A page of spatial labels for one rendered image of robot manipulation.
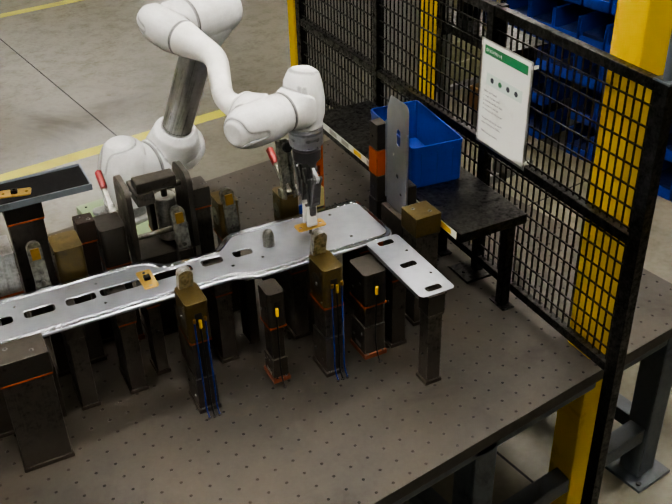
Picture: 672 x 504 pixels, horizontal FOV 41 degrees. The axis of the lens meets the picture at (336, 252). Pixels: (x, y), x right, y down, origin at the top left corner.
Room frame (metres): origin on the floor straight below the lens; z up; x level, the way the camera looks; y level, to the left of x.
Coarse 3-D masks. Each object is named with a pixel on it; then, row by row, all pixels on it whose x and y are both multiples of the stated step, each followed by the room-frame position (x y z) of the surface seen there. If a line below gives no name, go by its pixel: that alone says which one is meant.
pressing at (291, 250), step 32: (288, 224) 2.16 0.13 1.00; (352, 224) 2.15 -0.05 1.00; (384, 224) 2.15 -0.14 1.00; (224, 256) 2.00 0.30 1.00; (256, 256) 2.00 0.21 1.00; (288, 256) 1.99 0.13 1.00; (64, 288) 1.88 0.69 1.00; (96, 288) 1.87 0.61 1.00; (160, 288) 1.86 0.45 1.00; (32, 320) 1.75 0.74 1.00; (64, 320) 1.74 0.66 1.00; (96, 320) 1.75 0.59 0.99
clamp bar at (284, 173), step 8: (280, 144) 2.25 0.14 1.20; (288, 144) 2.22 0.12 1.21; (280, 152) 2.24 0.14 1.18; (288, 152) 2.25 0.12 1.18; (280, 160) 2.23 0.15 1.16; (288, 160) 2.25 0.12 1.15; (280, 168) 2.23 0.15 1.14; (288, 168) 2.25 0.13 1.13; (280, 176) 2.24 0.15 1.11; (288, 176) 2.24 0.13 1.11; (280, 184) 2.24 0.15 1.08
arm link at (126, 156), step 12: (108, 144) 2.65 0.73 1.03; (120, 144) 2.64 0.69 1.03; (132, 144) 2.65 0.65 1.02; (144, 144) 2.72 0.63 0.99; (108, 156) 2.61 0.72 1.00; (120, 156) 2.60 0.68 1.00; (132, 156) 2.62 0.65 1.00; (144, 156) 2.66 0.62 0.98; (156, 156) 2.69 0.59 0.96; (108, 168) 2.60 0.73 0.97; (120, 168) 2.59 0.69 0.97; (132, 168) 2.60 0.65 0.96; (144, 168) 2.63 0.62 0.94; (156, 168) 2.67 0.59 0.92; (108, 180) 2.59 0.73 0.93; (108, 192) 2.59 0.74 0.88; (132, 204) 2.59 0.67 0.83
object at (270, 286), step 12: (264, 288) 1.86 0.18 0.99; (276, 288) 1.86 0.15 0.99; (264, 300) 1.85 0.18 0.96; (276, 300) 1.84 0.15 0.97; (264, 312) 1.86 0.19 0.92; (276, 312) 1.83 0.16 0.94; (264, 324) 1.88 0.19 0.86; (276, 324) 1.84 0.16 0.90; (276, 336) 1.85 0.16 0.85; (276, 348) 1.85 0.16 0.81; (276, 360) 1.84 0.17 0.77; (276, 372) 1.84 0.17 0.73; (288, 372) 1.85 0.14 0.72
